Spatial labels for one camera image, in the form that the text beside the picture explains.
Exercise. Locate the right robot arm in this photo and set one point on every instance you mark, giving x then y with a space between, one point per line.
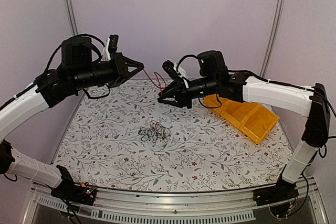
245 86

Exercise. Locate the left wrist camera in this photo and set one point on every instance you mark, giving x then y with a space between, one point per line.
110 47

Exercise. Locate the right aluminium post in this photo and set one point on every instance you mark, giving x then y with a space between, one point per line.
272 37

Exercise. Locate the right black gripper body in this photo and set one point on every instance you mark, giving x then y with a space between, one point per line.
184 97

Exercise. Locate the floral table mat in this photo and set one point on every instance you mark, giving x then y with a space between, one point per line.
128 140

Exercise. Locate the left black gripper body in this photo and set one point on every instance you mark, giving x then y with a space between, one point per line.
118 68

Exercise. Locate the yellow bin middle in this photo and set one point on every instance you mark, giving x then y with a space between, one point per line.
237 113

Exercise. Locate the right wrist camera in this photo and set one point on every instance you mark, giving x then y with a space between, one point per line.
175 72

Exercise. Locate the aluminium post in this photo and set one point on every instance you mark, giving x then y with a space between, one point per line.
272 37
71 17

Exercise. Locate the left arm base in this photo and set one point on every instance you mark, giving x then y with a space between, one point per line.
68 190

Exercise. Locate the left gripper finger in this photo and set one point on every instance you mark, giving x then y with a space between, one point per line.
133 66
120 79

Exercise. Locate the left aluminium post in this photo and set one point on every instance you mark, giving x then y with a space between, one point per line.
71 17

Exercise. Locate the yellow bin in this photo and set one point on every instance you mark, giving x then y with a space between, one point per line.
217 103
237 113
258 124

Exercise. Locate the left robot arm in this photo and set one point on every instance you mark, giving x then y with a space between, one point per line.
86 61

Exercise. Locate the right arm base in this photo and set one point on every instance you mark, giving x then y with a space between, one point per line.
281 197

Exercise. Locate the aluminium front rail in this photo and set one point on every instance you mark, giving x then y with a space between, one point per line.
232 206

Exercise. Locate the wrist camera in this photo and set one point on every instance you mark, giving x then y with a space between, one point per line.
175 72
110 47

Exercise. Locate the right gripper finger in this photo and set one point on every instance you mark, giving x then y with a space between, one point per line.
173 88
170 102

